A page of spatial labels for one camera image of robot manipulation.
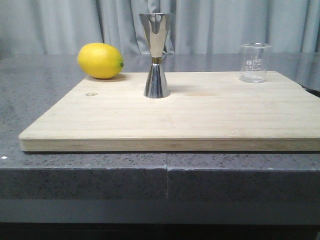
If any silver steel jigger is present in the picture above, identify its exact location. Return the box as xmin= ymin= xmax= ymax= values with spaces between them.
xmin=139 ymin=13 xmax=172 ymax=99

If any clear glass beaker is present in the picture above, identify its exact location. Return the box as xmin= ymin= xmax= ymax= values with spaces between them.
xmin=239 ymin=42 xmax=272 ymax=83

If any wooden cutting board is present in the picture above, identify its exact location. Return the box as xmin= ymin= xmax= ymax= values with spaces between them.
xmin=18 ymin=71 xmax=320 ymax=152

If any yellow lemon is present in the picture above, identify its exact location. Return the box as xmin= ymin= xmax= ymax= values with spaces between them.
xmin=77 ymin=42 xmax=124 ymax=79

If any black board handle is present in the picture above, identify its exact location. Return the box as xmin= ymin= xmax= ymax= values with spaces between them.
xmin=301 ymin=85 xmax=320 ymax=97

